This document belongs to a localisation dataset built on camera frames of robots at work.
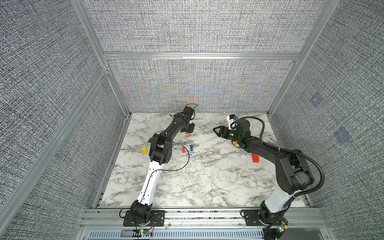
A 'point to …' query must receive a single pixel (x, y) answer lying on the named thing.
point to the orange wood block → (188, 133)
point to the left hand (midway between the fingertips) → (189, 129)
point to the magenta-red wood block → (183, 150)
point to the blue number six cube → (191, 148)
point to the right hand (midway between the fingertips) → (217, 129)
